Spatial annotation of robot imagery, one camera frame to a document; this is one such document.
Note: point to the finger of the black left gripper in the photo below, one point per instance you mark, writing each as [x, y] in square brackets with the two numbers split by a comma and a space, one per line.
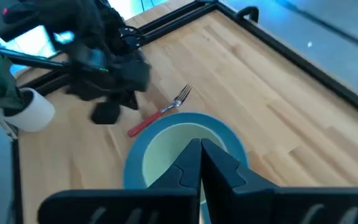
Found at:
[129, 99]
[106, 112]

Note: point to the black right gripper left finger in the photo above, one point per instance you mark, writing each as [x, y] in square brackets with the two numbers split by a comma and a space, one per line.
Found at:
[154, 205]

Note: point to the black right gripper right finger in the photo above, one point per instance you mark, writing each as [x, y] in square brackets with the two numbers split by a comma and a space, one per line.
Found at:
[253, 205]

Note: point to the blue plate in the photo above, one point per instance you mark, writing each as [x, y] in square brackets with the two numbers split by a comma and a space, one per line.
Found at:
[135, 155]

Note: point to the pale green bowl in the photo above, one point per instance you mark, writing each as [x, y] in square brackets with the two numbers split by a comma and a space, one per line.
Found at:
[166, 146]

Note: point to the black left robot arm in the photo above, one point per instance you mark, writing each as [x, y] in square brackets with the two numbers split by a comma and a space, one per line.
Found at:
[67, 15]

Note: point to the white plant pot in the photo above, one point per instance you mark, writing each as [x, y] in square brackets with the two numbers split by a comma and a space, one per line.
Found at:
[33, 113]

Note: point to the white flat box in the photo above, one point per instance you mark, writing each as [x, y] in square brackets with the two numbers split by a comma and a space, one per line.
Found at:
[26, 42]

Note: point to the small white floor scrap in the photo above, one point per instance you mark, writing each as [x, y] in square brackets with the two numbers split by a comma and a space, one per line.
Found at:
[309, 44]

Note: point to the silver aluminium bracket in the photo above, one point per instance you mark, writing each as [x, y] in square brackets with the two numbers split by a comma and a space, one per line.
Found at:
[2, 124]

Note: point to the black aluminium table frame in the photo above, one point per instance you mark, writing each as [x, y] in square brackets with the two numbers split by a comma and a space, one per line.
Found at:
[291, 56]

